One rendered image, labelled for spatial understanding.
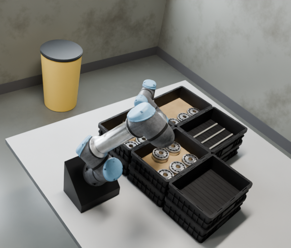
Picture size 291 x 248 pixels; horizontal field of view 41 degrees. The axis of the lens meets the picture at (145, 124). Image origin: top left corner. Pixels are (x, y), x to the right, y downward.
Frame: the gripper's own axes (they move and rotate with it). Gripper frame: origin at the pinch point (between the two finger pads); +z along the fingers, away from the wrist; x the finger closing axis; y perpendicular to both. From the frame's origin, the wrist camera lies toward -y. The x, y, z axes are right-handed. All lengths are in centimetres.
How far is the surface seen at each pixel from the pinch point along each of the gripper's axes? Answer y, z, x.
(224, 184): 30, 12, 50
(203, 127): -22, 11, 46
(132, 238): 61, 24, -3
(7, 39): -157, 34, -116
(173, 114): -32.9, 11.2, 26.4
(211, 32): -208, 26, 90
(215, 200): 43, 12, 42
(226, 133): -17, 11, 62
